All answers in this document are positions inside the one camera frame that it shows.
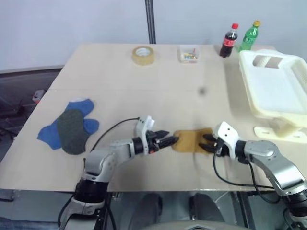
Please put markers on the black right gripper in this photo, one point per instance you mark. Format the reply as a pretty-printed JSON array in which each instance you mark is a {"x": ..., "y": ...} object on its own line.
[{"x": 221, "y": 151}]

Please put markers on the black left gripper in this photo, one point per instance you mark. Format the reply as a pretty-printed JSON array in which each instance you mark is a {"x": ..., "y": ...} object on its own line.
[{"x": 152, "y": 142}]

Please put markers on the tan sock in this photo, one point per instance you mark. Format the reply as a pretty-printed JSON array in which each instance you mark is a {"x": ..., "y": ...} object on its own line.
[{"x": 189, "y": 141}]

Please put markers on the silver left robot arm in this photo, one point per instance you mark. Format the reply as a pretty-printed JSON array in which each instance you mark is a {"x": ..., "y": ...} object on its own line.
[{"x": 100, "y": 158}]

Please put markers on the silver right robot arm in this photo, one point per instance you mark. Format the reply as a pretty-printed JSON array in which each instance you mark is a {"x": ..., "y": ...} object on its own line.
[{"x": 263, "y": 153}]

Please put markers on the white plastic basket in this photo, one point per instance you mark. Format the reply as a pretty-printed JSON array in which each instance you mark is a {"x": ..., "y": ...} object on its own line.
[{"x": 271, "y": 88}]

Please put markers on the clear box of colourful bits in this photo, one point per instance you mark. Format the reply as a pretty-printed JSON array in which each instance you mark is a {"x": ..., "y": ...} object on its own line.
[{"x": 189, "y": 56}]

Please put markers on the tan packing tape roll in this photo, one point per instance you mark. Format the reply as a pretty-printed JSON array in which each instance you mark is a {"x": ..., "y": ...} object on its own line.
[{"x": 144, "y": 61}]

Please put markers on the grey rounded robot body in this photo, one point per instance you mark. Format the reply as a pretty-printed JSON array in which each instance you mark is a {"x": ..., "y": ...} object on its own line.
[{"x": 189, "y": 226}]

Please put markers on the blue sock with white cuff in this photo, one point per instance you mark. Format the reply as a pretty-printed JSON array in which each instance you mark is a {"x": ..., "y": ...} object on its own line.
[{"x": 82, "y": 106}]

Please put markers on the dark grey knit sock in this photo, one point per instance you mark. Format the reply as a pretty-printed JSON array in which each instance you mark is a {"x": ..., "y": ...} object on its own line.
[{"x": 70, "y": 133}]

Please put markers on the cola bottle with red cap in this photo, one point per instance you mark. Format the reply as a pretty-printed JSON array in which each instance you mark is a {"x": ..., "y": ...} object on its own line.
[{"x": 227, "y": 43}]

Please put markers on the green bottle with yellow cap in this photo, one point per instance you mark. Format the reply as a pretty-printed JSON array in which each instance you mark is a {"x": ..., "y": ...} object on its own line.
[{"x": 249, "y": 38}]

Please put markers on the black vertical pole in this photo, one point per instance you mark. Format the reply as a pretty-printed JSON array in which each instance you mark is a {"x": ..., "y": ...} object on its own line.
[{"x": 150, "y": 21}]

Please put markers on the orange and white floor object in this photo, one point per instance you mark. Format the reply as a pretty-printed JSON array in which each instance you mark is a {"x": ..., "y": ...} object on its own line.
[{"x": 38, "y": 95}]

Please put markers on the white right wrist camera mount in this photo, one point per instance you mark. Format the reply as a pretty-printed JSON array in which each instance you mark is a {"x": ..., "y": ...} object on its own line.
[{"x": 226, "y": 134}]

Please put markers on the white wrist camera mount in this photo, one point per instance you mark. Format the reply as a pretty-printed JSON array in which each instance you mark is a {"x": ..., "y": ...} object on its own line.
[
  {"x": 141, "y": 127},
  {"x": 226, "y": 134}
]

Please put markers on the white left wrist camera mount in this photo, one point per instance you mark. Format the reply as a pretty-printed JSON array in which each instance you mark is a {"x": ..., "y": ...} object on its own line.
[{"x": 141, "y": 127}]

